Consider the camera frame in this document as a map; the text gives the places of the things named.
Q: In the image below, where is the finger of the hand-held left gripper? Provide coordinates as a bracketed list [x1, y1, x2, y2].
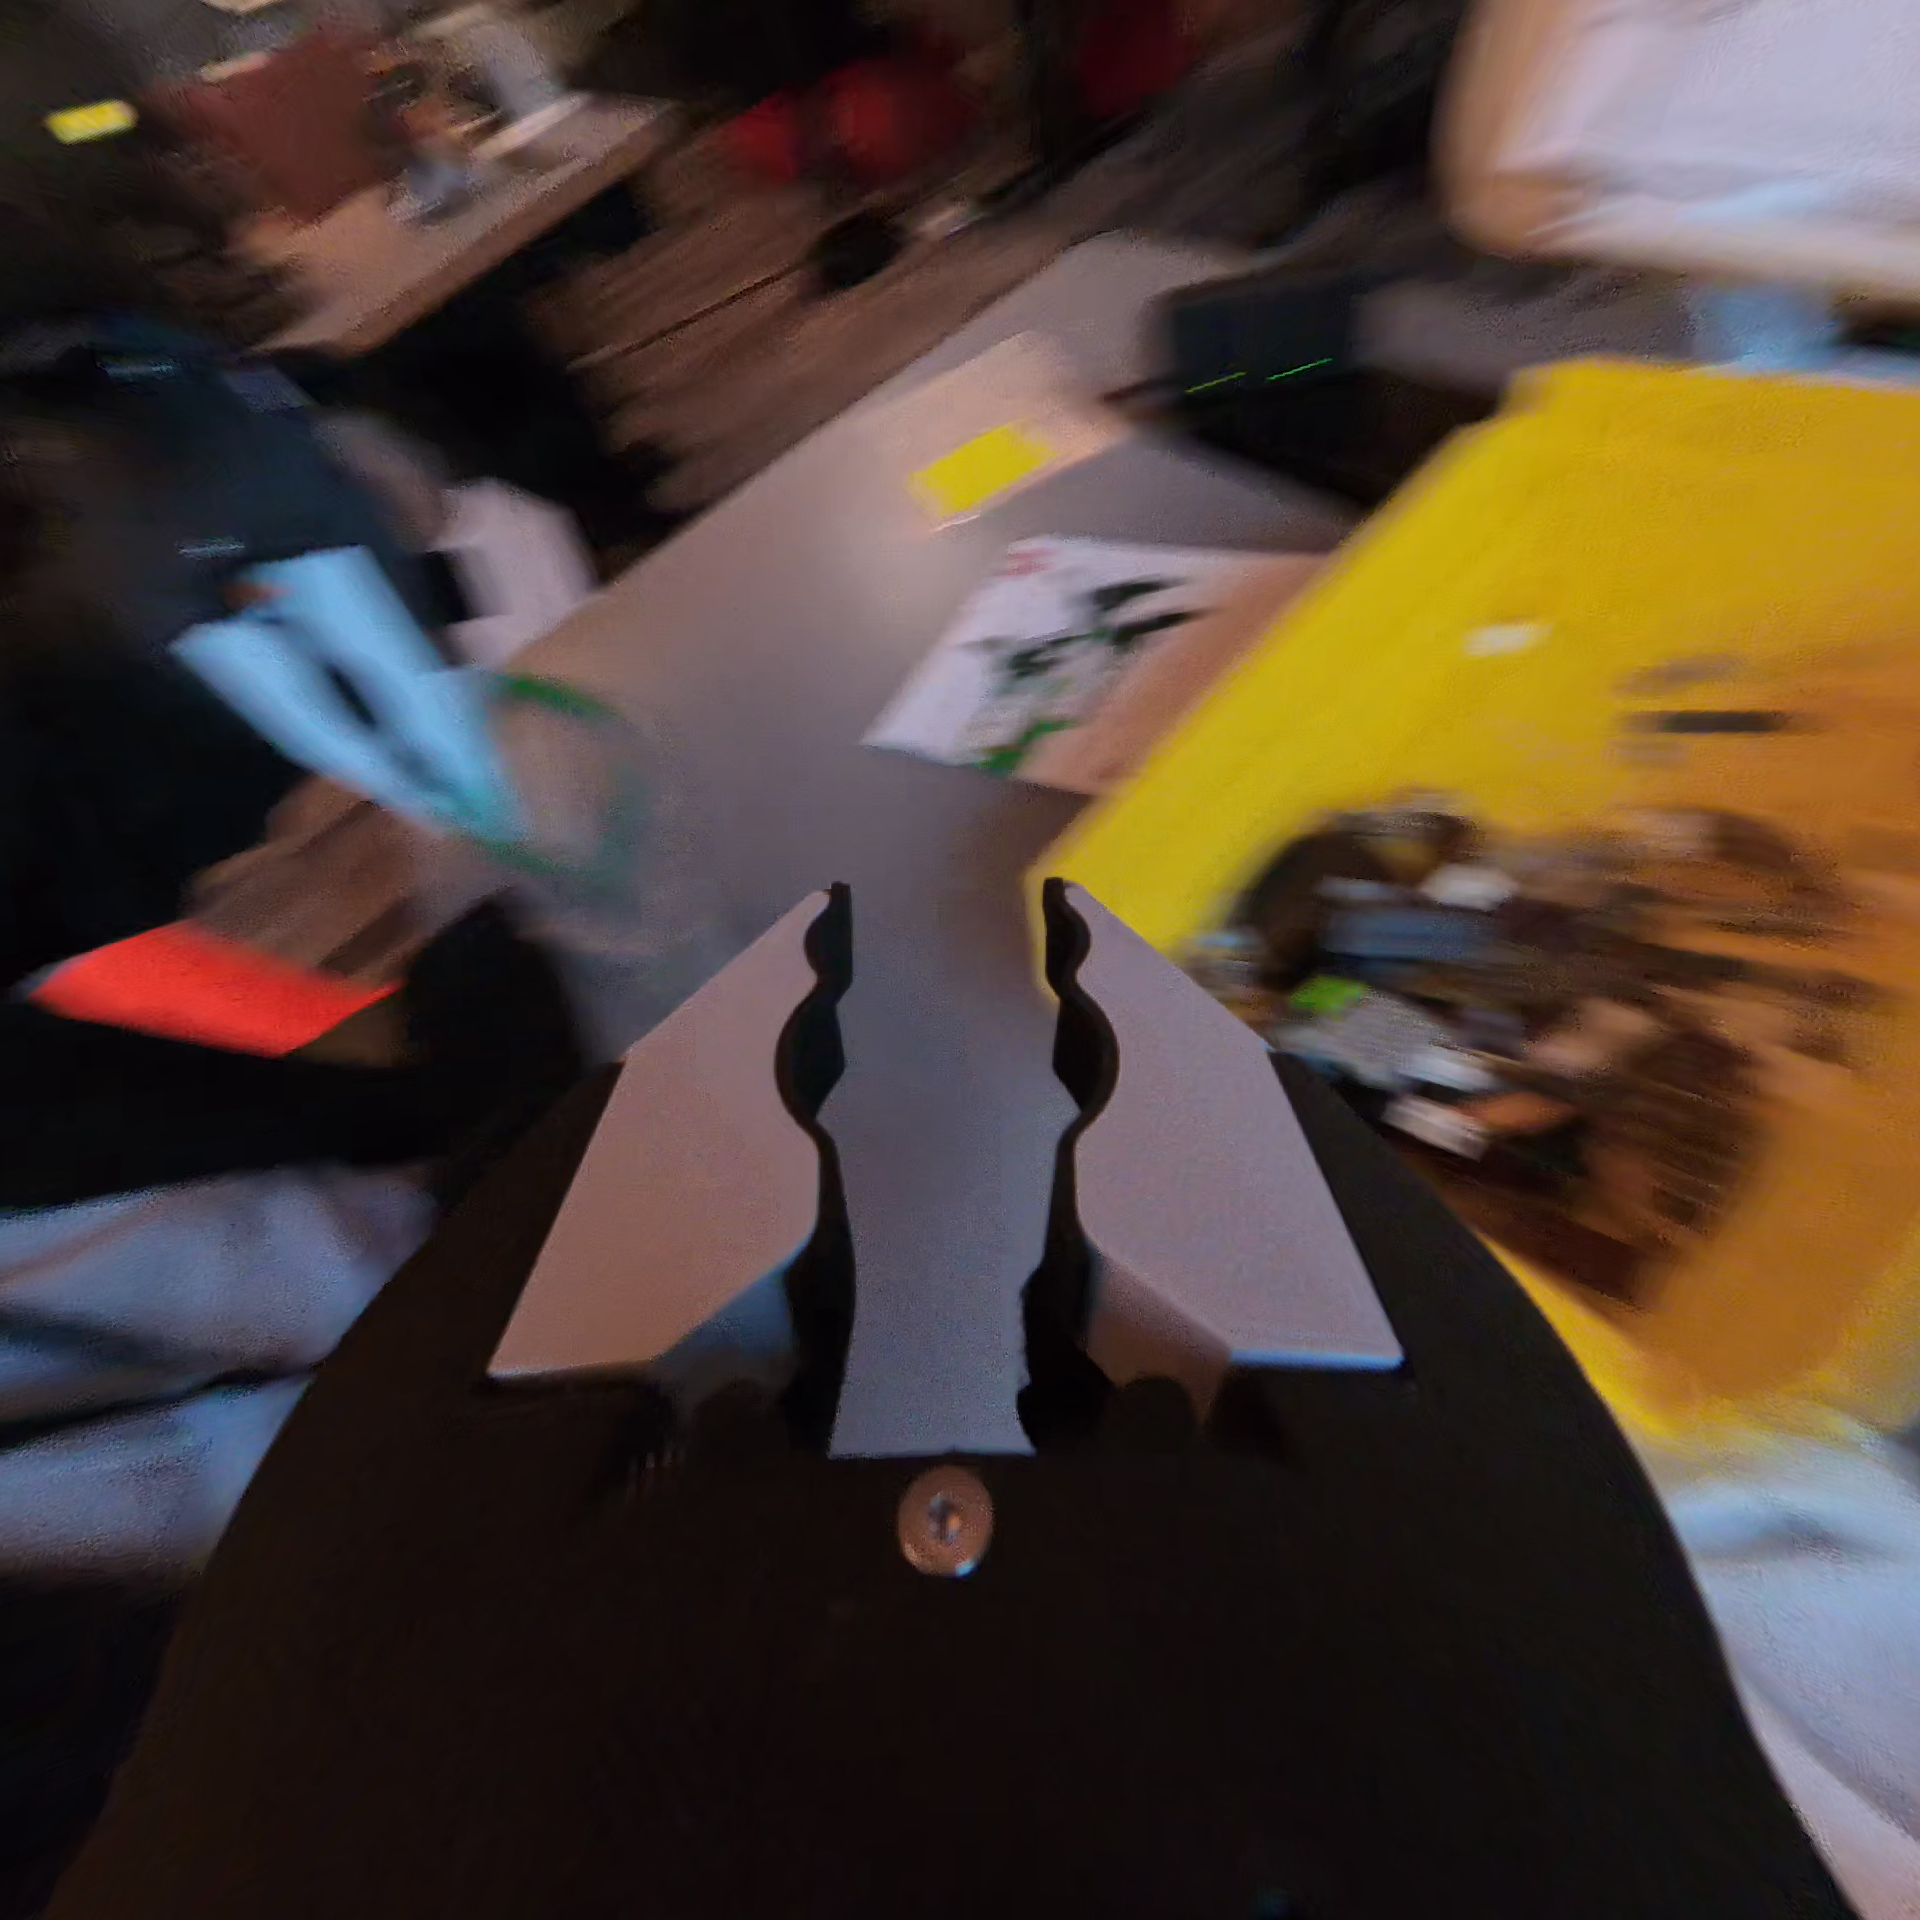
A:
[170, 596, 531, 845]
[244, 543, 500, 823]

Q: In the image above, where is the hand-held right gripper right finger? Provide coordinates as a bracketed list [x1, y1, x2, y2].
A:
[1018, 877, 1409, 1454]

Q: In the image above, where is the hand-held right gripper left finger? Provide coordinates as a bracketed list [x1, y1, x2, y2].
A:
[486, 881, 860, 1454]

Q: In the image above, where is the clear zip bag green seal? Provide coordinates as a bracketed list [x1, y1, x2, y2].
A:
[451, 668, 676, 916]

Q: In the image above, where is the pile of toy building bricks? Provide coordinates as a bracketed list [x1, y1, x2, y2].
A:
[1185, 801, 1884, 1306]

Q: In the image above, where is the yellow plastic storage bin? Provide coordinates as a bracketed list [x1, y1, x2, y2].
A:
[1031, 358, 1920, 1449]

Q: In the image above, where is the grey desk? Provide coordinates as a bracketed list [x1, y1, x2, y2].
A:
[495, 231, 1361, 1455]

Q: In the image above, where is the white board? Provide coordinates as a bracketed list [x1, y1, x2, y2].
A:
[434, 479, 594, 670]

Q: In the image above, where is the brown wooden table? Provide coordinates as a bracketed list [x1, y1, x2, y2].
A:
[241, 96, 669, 354]

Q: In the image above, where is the red orange tag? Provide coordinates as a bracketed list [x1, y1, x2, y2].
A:
[27, 918, 405, 1057]

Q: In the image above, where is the white shirt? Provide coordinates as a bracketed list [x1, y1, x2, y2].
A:
[0, 1160, 444, 1583]

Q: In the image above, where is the plant building instruction booklet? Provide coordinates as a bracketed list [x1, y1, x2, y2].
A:
[861, 532, 1321, 797]

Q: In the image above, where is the yellow sticky note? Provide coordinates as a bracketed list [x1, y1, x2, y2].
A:
[908, 422, 1058, 522]

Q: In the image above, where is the small clear plastic sleeve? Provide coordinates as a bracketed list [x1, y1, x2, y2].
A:
[838, 333, 1126, 528]

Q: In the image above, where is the red bag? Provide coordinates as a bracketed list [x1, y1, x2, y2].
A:
[1073, 0, 1202, 113]
[721, 60, 969, 196]

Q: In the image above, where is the black electronic box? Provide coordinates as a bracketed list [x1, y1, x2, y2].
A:
[1147, 276, 1517, 505]

